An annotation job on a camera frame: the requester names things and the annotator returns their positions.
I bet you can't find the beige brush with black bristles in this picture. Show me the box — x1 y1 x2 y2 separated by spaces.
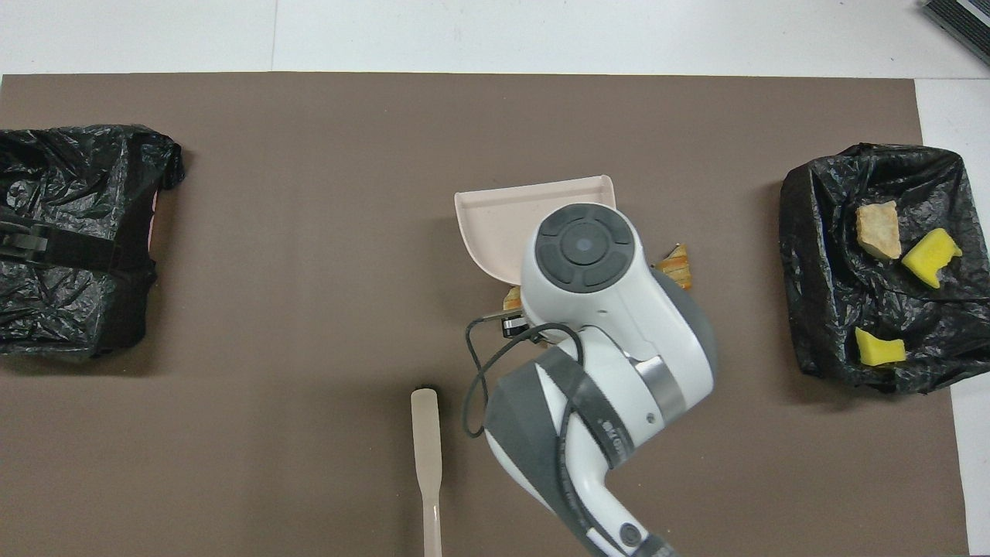
410 384 444 557

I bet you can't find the notched yellow sponge piece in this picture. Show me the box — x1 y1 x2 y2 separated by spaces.
901 227 964 289

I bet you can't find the beige plastic dustpan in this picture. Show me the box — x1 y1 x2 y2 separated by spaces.
454 175 616 287

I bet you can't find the green and yellow sponge piece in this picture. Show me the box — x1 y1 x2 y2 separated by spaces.
855 326 906 367

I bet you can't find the black grille device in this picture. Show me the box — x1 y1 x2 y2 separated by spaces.
920 0 990 43

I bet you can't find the brown table mat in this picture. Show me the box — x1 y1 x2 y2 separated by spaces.
0 73 968 557

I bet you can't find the black bag lined bin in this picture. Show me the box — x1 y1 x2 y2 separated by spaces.
778 142 990 395
0 124 186 361

